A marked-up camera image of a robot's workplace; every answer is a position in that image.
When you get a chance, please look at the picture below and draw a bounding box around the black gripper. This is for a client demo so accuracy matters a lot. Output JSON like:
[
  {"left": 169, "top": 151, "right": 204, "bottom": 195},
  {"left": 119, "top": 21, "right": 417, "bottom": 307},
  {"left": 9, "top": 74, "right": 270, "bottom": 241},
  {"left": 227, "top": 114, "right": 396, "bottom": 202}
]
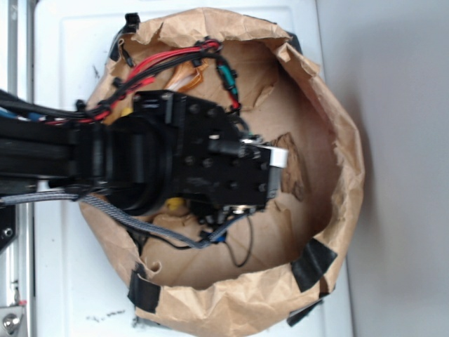
[{"left": 135, "top": 90, "right": 288, "bottom": 215}]

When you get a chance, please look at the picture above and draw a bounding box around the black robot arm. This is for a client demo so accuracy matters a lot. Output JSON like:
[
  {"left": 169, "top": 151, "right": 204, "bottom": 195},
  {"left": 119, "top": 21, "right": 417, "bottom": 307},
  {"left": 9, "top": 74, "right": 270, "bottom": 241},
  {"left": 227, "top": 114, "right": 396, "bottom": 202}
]
[{"left": 1, "top": 91, "right": 288, "bottom": 216}]

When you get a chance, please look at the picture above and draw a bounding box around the brown bark piece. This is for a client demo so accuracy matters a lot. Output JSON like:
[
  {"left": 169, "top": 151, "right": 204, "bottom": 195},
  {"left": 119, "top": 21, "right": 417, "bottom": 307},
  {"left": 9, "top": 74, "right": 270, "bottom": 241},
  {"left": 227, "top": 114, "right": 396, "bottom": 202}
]
[{"left": 272, "top": 132, "right": 306, "bottom": 201}]

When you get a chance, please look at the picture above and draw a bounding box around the brown paper bag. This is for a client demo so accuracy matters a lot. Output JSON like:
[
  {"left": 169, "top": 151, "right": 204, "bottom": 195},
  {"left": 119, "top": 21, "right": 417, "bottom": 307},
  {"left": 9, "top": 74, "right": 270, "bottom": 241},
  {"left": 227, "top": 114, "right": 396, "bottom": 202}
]
[{"left": 80, "top": 8, "right": 365, "bottom": 336}]

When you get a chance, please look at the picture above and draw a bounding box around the yellow cloth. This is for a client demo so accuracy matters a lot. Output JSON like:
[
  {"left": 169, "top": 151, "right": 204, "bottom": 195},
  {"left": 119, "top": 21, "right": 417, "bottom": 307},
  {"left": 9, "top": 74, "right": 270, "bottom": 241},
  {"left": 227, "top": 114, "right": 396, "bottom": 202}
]
[{"left": 165, "top": 197, "right": 188, "bottom": 215}]

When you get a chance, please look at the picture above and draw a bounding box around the white plastic tray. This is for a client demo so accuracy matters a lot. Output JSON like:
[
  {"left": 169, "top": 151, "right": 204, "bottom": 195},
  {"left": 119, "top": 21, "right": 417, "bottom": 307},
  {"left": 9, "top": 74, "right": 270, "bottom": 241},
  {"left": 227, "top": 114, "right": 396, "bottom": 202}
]
[{"left": 33, "top": 0, "right": 354, "bottom": 337}]

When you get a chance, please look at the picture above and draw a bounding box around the grey braided cable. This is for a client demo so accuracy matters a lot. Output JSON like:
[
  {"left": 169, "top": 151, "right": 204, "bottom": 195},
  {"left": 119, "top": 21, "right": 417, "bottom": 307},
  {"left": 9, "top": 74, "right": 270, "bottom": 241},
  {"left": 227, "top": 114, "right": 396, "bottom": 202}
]
[{"left": 0, "top": 191, "right": 253, "bottom": 249}]

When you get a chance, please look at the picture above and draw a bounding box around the red and black cable bundle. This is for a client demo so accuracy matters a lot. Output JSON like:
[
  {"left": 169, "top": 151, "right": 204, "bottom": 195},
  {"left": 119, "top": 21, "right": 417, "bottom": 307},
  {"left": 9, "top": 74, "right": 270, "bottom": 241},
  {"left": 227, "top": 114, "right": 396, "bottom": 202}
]
[{"left": 75, "top": 37, "right": 243, "bottom": 124}]

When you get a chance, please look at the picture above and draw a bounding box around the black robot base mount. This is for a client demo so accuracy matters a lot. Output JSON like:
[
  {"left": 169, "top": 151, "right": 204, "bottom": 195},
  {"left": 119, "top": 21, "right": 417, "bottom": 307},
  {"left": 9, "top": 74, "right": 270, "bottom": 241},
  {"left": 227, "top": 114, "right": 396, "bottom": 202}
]
[{"left": 0, "top": 206, "right": 17, "bottom": 252}]

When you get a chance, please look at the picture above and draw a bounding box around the aluminium frame rail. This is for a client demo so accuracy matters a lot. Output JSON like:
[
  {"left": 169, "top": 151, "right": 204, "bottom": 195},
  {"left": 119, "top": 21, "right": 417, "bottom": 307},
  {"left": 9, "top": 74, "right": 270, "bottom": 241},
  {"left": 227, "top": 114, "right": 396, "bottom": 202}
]
[{"left": 1, "top": 1, "right": 35, "bottom": 336}]

